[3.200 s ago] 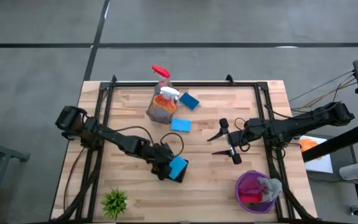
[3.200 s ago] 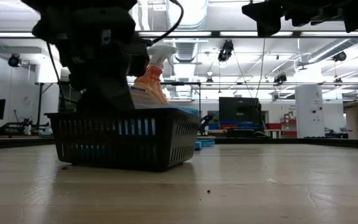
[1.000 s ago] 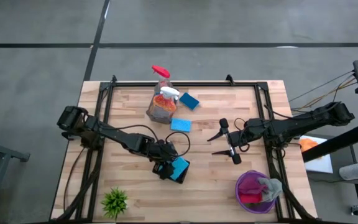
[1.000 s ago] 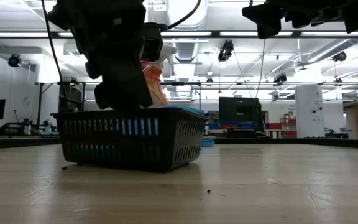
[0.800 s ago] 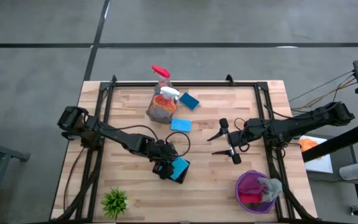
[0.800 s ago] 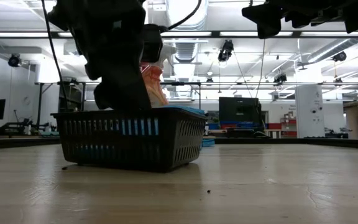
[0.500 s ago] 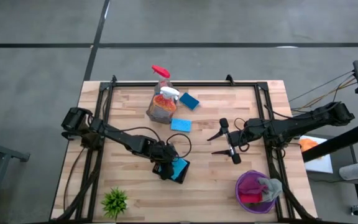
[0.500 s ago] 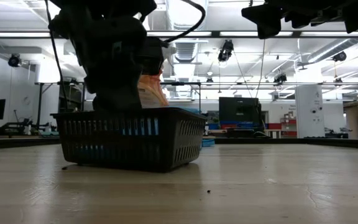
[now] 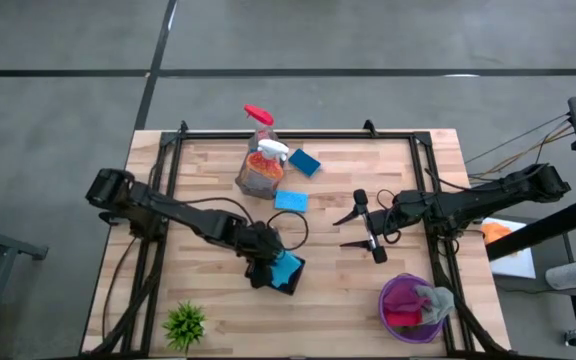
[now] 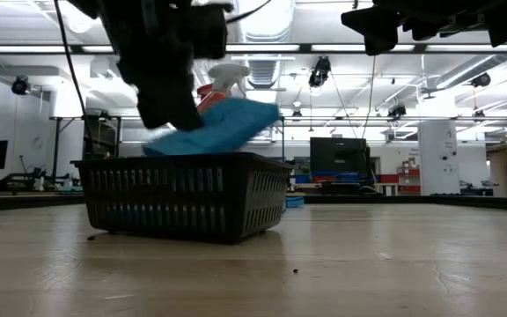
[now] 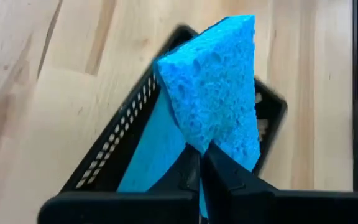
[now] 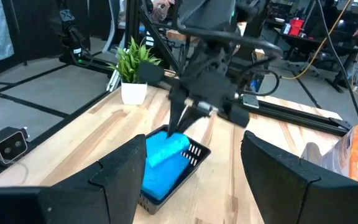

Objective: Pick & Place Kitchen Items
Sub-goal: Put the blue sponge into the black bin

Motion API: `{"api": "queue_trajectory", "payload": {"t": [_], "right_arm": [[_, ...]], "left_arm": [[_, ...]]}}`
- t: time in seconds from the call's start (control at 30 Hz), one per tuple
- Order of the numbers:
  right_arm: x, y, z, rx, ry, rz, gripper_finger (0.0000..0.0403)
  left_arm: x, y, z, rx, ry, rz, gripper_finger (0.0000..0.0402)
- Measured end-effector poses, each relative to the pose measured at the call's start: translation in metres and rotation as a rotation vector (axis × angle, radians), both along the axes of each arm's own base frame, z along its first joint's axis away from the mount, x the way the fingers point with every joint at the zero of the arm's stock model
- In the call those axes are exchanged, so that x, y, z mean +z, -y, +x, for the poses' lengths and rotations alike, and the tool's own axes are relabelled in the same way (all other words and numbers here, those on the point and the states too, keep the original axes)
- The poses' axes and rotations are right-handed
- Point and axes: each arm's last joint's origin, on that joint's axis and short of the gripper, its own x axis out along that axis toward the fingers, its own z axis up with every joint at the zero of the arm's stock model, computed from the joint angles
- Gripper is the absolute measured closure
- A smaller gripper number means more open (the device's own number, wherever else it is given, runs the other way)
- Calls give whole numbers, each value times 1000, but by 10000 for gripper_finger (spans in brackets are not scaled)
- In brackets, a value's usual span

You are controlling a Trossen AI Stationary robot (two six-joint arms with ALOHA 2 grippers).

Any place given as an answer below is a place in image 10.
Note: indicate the dark blue sponge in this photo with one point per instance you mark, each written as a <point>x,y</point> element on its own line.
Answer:
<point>295,202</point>

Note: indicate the blue storage bin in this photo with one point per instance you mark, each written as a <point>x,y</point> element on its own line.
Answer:
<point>308,178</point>

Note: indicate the black aluminium table frame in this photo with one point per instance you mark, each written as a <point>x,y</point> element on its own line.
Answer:
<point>368,199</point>

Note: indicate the orange spray bottle white trigger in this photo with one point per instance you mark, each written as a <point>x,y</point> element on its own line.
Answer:
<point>227,75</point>

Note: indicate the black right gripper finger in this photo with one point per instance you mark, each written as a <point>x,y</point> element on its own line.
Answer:
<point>376,31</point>

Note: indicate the black monitor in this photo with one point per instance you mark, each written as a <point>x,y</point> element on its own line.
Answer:
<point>339,158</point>

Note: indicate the red storage bin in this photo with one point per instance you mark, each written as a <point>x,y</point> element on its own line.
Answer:
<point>405,178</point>

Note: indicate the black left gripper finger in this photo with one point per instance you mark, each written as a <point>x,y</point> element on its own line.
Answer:
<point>167,108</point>

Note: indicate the white pillar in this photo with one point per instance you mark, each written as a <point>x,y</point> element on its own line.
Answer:
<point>438,154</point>

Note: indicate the black slotted plastic basket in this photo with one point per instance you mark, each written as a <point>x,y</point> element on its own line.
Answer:
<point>183,159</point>

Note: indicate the light blue sponge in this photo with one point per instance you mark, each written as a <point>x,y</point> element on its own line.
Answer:
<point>227,127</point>

